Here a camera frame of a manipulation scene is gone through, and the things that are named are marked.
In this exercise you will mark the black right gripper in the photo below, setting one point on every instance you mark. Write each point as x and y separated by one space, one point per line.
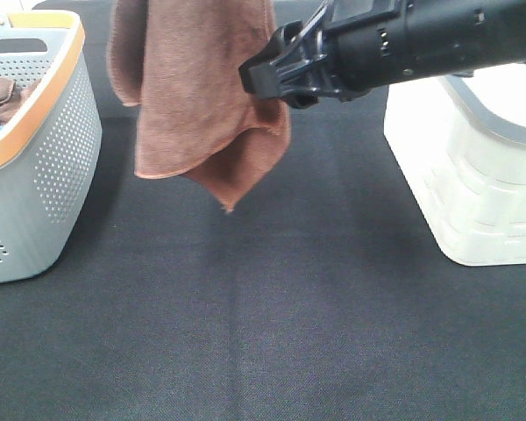
294 67

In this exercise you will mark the brown microfibre towel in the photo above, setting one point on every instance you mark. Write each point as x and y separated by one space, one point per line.
178 61

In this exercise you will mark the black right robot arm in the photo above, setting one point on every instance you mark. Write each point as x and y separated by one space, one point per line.
348 48

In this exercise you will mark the brown towel in basket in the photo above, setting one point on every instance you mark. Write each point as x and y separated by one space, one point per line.
12 97

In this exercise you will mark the white lidded storage basket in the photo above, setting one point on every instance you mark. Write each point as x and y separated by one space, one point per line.
461 145

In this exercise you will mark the black table cloth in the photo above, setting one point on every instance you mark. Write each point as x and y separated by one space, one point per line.
322 296

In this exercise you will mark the grey perforated laundry basket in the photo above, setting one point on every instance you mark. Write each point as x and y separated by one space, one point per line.
49 148

